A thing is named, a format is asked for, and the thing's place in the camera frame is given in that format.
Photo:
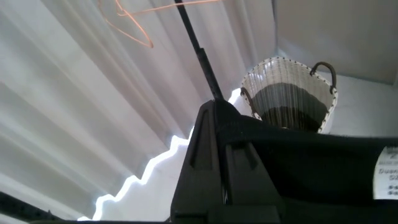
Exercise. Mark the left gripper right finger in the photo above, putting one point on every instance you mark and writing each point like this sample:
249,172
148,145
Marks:
245,186

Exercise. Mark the white curtain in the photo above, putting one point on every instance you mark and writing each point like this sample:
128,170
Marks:
77,93

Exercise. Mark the white laundry basket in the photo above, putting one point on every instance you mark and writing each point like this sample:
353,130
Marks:
280,77

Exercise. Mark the black garment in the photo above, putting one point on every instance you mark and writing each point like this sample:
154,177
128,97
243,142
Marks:
311,161

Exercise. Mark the black clothes rack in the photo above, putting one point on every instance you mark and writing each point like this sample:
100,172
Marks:
202,59

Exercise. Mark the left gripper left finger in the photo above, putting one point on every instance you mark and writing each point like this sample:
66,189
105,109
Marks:
199,174

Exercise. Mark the pink clothes hanger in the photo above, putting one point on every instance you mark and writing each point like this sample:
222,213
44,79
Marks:
136,26

